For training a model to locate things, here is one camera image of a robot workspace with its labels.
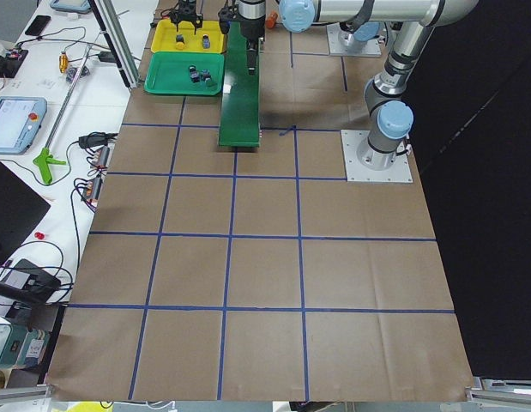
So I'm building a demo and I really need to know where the green push button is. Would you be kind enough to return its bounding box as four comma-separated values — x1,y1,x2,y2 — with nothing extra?
188,65,200,83
200,70,216,88

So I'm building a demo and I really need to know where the green-handled reacher grabber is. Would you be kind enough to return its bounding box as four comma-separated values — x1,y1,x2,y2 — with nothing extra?
33,44,93,185

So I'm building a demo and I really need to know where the gold power resistor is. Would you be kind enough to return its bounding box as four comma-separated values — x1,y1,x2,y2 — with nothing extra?
58,51,69,74

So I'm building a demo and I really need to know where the black power adapter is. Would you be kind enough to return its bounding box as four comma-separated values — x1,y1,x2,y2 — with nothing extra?
97,51,116,64

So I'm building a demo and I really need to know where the blue teach pendant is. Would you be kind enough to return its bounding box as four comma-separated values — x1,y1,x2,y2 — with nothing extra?
0,96,47,155

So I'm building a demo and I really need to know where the black smartphone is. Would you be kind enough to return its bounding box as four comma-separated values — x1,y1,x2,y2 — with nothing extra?
24,15,51,37

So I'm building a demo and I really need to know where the yellow plastic tray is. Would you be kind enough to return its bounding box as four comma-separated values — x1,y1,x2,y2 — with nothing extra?
151,19,226,53

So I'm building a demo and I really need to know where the aluminium frame post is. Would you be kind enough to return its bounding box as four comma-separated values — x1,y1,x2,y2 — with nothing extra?
88,0,140,89

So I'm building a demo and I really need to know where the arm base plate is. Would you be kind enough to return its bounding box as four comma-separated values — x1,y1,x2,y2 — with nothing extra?
327,21,381,58
341,130,413,184

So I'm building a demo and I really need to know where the green conveyor belt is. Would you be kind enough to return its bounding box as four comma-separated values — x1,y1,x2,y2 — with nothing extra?
218,22,261,148

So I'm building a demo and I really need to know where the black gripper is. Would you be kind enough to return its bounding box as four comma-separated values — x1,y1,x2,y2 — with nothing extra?
169,0,203,34
218,0,265,76

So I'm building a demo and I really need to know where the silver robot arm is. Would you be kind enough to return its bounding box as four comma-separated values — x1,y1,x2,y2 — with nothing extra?
279,0,477,171

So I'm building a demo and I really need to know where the black box device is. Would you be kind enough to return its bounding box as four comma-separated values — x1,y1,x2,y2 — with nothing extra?
0,259,61,305

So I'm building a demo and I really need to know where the black monitor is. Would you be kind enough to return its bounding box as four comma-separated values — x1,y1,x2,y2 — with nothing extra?
0,161,50,265

